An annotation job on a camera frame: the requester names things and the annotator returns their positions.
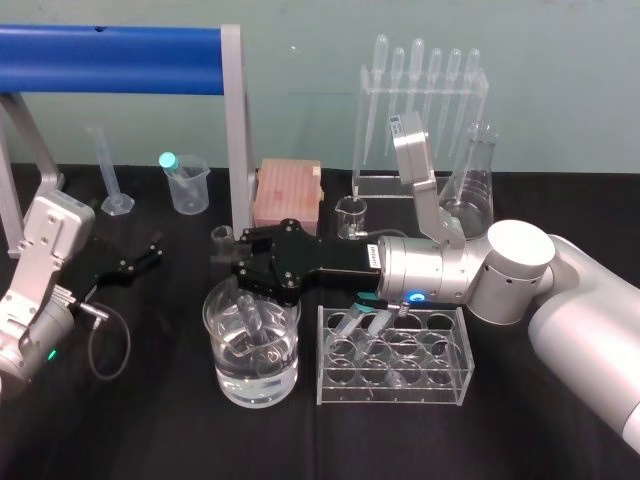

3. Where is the glass conical flask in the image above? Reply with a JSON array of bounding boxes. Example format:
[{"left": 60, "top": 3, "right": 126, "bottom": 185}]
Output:
[{"left": 438, "top": 121, "right": 502, "bottom": 241}]

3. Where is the grey stand post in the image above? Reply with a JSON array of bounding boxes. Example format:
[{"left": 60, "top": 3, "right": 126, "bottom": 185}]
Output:
[
  {"left": 0, "top": 92, "right": 66, "bottom": 259},
  {"left": 219, "top": 23, "right": 257, "bottom": 234}
]

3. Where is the clear glass test tube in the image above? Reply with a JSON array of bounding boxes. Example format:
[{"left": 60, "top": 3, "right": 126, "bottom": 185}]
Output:
[{"left": 209, "top": 224, "right": 269, "bottom": 352}]

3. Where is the clear acrylic pipette stand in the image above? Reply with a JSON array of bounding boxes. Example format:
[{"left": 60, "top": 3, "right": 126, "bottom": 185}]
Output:
[{"left": 350, "top": 66, "right": 489, "bottom": 200}]

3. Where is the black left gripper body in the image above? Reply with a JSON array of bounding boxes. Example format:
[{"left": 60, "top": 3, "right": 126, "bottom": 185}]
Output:
[{"left": 74, "top": 259, "right": 142, "bottom": 307}]

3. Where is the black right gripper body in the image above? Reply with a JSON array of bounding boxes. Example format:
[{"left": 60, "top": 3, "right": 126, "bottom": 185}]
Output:
[{"left": 268, "top": 217, "right": 381, "bottom": 307}]

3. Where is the clear acrylic test tube rack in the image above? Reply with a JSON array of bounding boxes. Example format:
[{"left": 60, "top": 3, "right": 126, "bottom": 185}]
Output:
[{"left": 315, "top": 305, "right": 477, "bottom": 406}]

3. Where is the clear plastic graduated cylinder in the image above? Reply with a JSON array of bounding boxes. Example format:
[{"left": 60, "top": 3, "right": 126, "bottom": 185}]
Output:
[{"left": 84, "top": 124, "right": 135, "bottom": 218}]

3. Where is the small glass beaker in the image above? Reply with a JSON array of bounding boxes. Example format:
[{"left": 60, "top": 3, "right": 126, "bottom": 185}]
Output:
[{"left": 334, "top": 195, "right": 369, "bottom": 241}]

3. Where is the clear plastic measuring beaker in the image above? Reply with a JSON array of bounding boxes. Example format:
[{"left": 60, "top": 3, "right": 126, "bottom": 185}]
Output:
[{"left": 162, "top": 153, "right": 210, "bottom": 217}]

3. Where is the thin dark left gripper cable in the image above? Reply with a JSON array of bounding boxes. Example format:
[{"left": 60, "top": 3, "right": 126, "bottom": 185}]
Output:
[{"left": 74, "top": 299, "right": 133, "bottom": 382}]

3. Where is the large glass beaker with water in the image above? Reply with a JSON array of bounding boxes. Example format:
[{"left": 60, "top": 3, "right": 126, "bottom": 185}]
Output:
[{"left": 201, "top": 276, "right": 303, "bottom": 409}]

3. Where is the pink pipette tip box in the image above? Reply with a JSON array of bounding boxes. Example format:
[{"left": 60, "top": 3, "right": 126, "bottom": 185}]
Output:
[{"left": 251, "top": 157, "right": 324, "bottom": 237}]

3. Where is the black table cloth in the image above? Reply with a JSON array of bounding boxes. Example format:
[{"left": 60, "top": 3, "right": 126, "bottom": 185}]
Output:
[{"left": 0, "top": 162, "right": 640, "bottom": 480}]

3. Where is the blue horizontal tube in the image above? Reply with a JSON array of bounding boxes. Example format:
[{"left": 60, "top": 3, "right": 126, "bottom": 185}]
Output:
[{"left": 0, "top": 24, "right": 223, "bottom": 96}]

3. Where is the teal capped centrifuge tube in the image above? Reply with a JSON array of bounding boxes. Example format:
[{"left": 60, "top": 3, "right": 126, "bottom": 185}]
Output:
[{"left": 157, "top": 151, "right": 194, "bottom": 201}]

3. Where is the thin dark right gripper cable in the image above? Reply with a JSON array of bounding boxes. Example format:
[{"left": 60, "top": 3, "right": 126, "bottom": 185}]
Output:
[{"left": 348, "top": 225, "right": 409, "bottom": 243}]

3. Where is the thin dark gripper cable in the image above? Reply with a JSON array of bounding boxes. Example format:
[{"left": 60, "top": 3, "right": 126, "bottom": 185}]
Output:
[
  {"left": 348, "top": 225, "right": 409, "bottom": 243},
  {"left": 74, "top": 299, "right": 133, "bottom": 382}
]

